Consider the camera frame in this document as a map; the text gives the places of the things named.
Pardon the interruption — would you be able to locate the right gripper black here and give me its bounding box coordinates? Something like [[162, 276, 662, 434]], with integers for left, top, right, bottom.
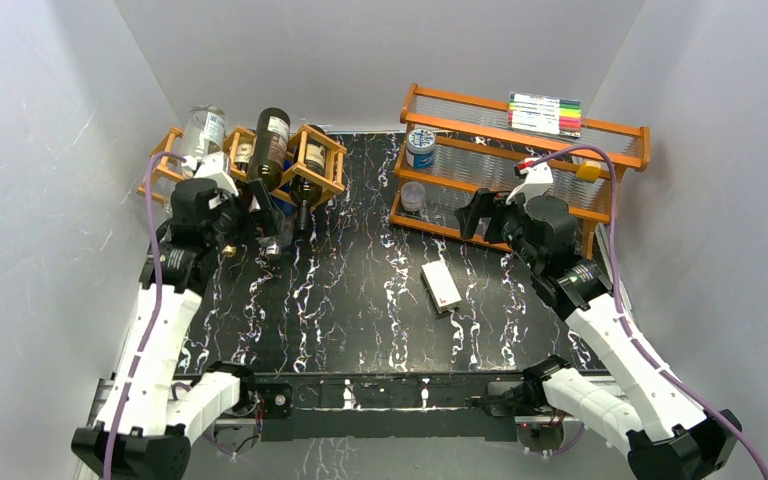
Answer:
[[454, 188, 543, 272]]

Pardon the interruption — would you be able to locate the dark wine bottle cream label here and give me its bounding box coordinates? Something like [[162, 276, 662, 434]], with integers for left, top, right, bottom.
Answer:
[[289, 125, 329, 233]]

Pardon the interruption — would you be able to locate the dark wine bottle brown label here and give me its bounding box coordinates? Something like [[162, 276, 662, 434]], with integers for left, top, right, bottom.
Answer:
[[247, 107, 290, 192]]

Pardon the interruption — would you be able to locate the clear glass bottle black cap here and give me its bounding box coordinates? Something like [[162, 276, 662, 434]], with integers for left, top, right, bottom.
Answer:
[[178, 104, 226, 178]]

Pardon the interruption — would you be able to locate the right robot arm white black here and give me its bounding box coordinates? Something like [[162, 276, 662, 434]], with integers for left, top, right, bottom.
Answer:
[[455, 189, 741, 479]]

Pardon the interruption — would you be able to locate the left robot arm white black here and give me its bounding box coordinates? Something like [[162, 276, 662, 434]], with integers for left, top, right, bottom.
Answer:
[[71, 178, 283, 479]]

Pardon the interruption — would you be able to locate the blue plastic bottle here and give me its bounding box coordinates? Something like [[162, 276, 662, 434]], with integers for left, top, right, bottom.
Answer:
[[260, 198, 296, 262]]

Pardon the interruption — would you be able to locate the orange wooden shelf rack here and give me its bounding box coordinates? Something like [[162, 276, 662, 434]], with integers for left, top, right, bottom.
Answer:
[[389, 84, 651, 257]]

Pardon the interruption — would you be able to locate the orange wooden wine rack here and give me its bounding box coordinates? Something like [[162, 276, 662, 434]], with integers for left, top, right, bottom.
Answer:
[[137, 124, 348, 213]]

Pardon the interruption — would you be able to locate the brown wine bottle gold cap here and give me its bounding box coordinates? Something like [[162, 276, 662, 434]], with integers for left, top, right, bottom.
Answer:
[[218, 127, 254, 258]]

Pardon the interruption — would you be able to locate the small clear plastic cup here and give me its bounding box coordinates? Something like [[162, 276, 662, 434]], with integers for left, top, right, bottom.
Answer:
[[399, 181, 426, 213]]

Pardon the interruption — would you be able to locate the blue lidded jar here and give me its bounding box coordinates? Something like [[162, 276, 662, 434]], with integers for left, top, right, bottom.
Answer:
[[405, 128, 436, 169]]

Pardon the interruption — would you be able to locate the white small box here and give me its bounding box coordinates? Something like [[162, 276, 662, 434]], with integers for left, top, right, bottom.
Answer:
[[421, 260, 463, 314]]

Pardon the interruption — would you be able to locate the marker pen pack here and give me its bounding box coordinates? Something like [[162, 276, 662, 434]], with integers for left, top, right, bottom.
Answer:
[[508, 92, 582, 138]]

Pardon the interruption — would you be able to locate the yellow block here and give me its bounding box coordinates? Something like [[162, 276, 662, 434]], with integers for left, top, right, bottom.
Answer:
[[575, 160, 602, 183]]

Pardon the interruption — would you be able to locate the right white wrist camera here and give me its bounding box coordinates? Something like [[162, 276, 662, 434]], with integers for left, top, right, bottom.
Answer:
[[506, 158, 553, 205]]

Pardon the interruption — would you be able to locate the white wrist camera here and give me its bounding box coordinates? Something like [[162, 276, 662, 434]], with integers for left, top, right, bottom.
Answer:
[[506, 158, 553, 205], [194, 152, 239, 197]]

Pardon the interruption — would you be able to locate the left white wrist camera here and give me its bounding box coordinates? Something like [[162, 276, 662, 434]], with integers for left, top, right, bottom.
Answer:
[[194, 152, 239, 197]]

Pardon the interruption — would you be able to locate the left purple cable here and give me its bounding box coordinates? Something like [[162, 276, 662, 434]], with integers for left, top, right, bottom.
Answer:
[[102, 151, 190, 480]]

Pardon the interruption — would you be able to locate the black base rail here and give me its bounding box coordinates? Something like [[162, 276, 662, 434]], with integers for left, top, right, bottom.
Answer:
[[214, 370, 587, 444]]

